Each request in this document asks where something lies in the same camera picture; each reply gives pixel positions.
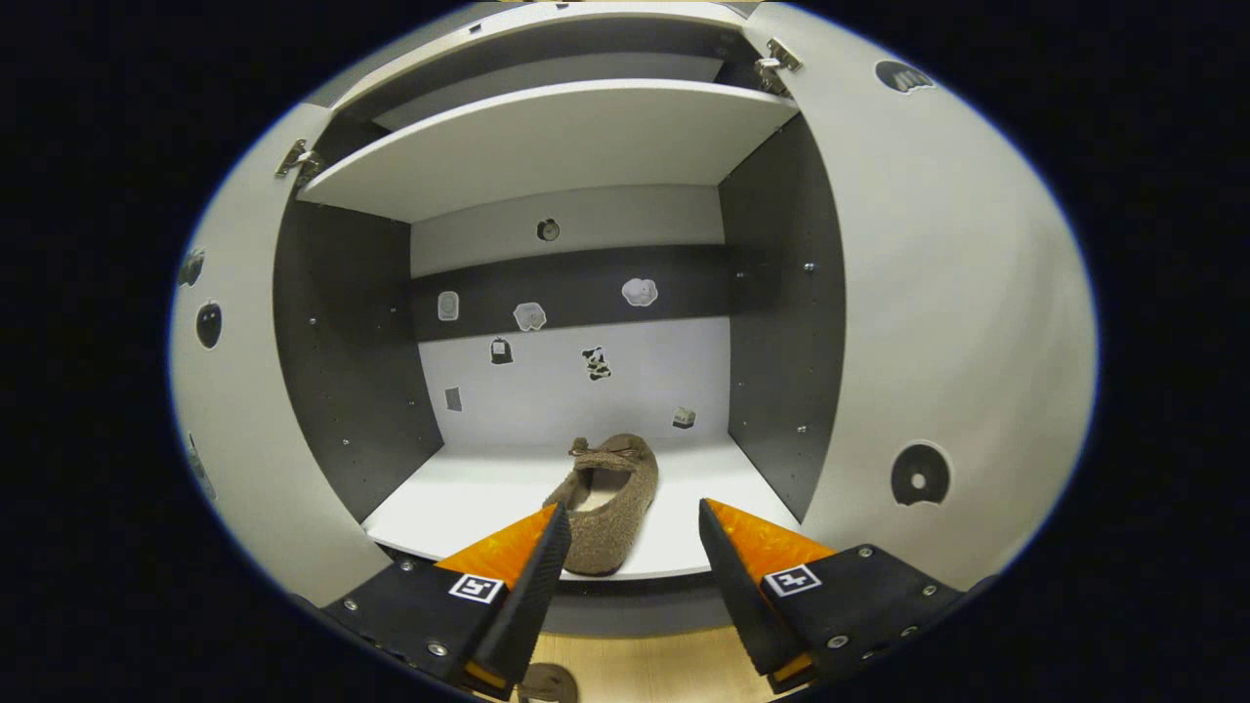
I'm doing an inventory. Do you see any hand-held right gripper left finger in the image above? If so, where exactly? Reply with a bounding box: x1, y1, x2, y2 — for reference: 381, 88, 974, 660
322, 503, 573, 697

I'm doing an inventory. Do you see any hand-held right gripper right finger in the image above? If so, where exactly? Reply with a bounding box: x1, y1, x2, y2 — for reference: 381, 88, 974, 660
698, 498, 968, 695

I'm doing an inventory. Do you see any brown fuzzy shoe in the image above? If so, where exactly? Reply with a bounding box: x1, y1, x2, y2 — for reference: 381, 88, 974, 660
542, 434, 661, 578
516, 663, 580, 703

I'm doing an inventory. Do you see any white cabinet door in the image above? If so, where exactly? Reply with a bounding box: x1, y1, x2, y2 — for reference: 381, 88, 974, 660
168, 103, 394, 608
770, 4, 1101, 593

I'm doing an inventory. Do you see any white shoe cabinet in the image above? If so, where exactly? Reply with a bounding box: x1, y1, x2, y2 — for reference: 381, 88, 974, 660
273, 0, 851, 641

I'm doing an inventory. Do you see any metal door hinge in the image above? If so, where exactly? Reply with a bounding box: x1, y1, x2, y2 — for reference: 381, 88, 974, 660
274, 138, 324, 184
755, 38, 805, 96

